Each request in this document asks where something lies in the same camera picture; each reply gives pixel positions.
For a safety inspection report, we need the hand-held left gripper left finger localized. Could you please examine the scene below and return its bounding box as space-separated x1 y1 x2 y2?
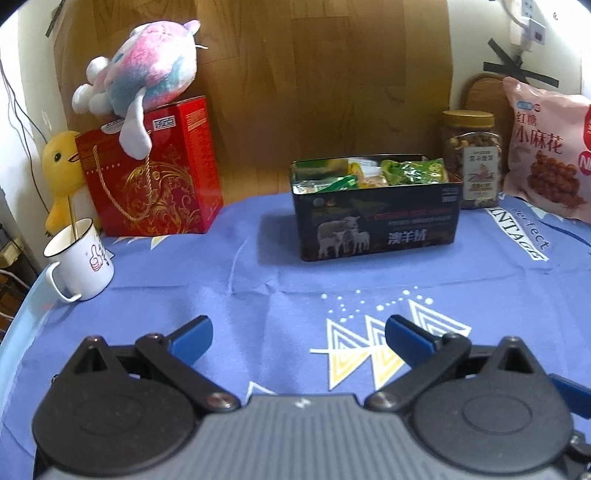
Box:
55 315 242 413

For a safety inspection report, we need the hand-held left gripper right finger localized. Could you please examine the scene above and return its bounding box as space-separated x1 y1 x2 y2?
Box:
365 315 552 413

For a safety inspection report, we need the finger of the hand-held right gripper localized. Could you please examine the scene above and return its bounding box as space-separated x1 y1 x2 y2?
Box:
551 373 591 418

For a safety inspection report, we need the black tin box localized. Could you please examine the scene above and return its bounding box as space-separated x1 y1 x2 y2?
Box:
290 154 464 262

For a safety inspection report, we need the small yellow snack packet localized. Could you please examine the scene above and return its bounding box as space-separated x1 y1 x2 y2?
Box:
348 159 389 188

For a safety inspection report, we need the slim green snack packet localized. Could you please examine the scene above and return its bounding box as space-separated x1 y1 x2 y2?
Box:
318 174 359 193

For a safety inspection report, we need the blue printed tablecloth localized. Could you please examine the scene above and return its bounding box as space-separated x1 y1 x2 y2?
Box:
0 189 591 480

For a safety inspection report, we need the white enamel mug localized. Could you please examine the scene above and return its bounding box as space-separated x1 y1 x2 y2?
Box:
44 218 115 303

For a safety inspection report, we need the red gift box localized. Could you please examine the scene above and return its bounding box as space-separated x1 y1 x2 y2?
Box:
75 95 225 237

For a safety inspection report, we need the clear jar of nuts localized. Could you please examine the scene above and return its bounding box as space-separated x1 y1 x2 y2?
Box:
440 110 503 210

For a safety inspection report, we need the yellow duck plush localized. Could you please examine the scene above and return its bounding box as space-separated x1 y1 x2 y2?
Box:
41 130 88 236

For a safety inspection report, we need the pink snack bag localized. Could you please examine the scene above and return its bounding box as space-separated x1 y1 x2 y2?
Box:
501 76 591 224

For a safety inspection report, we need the wooden cutting board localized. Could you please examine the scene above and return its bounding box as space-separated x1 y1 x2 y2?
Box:
463 73 513 174

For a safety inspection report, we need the brown wooden panel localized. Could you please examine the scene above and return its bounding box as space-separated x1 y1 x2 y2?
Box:
53 0 455 204

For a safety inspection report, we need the pink blue plush toy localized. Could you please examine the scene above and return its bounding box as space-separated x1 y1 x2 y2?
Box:
71 19 208 160

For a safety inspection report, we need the black tape cross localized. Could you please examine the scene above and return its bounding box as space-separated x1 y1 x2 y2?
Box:
483 38 560 88

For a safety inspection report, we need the white power strip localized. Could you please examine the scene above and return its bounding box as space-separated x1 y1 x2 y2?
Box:
501 0 550 46

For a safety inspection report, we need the black tape strip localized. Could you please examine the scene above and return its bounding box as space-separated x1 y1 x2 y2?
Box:
45 0 68 38

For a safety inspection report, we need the thin black cable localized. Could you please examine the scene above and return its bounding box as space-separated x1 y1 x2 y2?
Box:
0 60 51 215

